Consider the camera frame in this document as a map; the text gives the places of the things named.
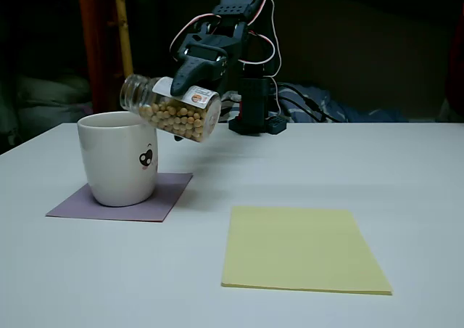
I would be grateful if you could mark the glass jar of soybeans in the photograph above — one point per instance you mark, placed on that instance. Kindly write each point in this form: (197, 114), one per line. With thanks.
(174, 117)

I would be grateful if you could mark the small red clamp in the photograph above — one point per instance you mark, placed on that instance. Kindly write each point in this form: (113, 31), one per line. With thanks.
(240, 110)

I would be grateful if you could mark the white floral cloth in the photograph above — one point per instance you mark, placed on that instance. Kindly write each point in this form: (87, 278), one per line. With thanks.
(230, 106)

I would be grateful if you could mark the yellow bamboo pole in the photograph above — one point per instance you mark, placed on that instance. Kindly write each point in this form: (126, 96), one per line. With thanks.
(127, 52)

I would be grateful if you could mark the white mug with cartoon face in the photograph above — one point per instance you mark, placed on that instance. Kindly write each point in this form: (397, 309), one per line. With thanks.
(112, 161)

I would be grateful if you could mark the yellow paper mat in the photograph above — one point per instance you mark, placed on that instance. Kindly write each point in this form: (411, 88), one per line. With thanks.
(308, 252)

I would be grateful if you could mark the purple paper mat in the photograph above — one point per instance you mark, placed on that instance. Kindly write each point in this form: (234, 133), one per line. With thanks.
(170, 193)

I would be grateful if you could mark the blue patterned bedding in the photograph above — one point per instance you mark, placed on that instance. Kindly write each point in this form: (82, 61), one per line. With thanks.
(340, 110)

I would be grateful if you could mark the grey cushion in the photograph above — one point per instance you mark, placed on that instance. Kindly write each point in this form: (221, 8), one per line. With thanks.
(47, 96)

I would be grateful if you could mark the red-brown wooden post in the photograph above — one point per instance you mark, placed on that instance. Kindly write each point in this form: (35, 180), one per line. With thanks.
(98, 52)

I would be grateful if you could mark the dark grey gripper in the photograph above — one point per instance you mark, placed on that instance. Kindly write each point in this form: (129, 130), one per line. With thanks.
(200, 62)

